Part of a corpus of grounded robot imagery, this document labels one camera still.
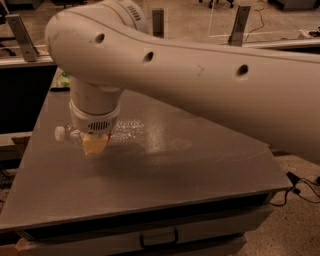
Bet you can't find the clear plastic water bottle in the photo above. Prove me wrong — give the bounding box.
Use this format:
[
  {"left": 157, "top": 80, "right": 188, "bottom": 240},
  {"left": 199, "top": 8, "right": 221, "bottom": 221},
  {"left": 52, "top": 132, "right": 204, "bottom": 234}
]
[{"left": 54, "top": 119, "right": 146, "bottom": 148}]

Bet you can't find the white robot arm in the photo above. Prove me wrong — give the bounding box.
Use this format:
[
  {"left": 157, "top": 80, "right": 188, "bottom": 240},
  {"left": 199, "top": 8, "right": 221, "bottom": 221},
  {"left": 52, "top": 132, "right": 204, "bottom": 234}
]
[{"left": 45, "top": 0, "right": 320, "bottom": 163}]

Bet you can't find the green snack bag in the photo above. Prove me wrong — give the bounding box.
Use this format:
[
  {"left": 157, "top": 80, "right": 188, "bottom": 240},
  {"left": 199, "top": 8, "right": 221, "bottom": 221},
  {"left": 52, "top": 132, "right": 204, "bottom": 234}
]
[{"left": 50, "top": 72, "right": 70, "bottom": 91}]

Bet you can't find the grey drawer front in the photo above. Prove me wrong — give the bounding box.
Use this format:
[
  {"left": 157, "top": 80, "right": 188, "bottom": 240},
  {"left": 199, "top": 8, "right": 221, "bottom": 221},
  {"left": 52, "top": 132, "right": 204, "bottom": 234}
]
[{"left": 16, "top": 204, "right": 272, "bottom": 256}]

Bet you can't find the left metal bracket post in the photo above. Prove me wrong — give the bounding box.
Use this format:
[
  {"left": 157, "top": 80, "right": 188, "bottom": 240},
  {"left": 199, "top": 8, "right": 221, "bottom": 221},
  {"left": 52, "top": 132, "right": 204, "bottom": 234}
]
[{"left": 6, "top": 14, "right": 39, "bottom": 62}]

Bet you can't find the metal bracket post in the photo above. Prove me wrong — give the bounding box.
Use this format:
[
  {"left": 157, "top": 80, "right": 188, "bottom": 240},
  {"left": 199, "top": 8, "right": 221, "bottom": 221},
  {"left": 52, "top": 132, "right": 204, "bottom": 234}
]
[
  {"left": 228, "top": 6, "right": 251, "bottom": 46},
  {"left": 6, "top": 14, "right": 39, "bottom": 62},
  {"left": 152, "top": 8, "right": 164, "bottom": 38}
]

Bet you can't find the black drawer handle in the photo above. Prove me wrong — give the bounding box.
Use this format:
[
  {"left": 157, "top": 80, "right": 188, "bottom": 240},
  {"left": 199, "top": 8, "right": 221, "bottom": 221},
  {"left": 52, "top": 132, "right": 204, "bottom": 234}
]
[{"left": 139, "top": 229, "right": 179, "bottom": 249}]

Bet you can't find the middle metal bracket post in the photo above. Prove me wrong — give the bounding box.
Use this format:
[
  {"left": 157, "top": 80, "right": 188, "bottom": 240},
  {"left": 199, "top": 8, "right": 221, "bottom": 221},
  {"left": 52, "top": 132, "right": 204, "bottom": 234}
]
[{"left": 152, "top": 8, "right": 164, "bottom": 38}]

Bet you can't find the right metal bracket post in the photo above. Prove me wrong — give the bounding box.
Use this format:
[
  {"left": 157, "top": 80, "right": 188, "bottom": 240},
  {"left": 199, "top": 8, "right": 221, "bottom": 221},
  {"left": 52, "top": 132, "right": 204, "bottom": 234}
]
[{"left": 228, "top": 6, "right": 251, "bottom": 46}]

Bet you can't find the black power cable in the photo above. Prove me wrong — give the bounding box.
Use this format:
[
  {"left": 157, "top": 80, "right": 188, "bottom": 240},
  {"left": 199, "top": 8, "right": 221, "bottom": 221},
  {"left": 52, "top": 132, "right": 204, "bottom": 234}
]
[{"left": 269, "top": 171, "right": 320, "bottom": 208}]

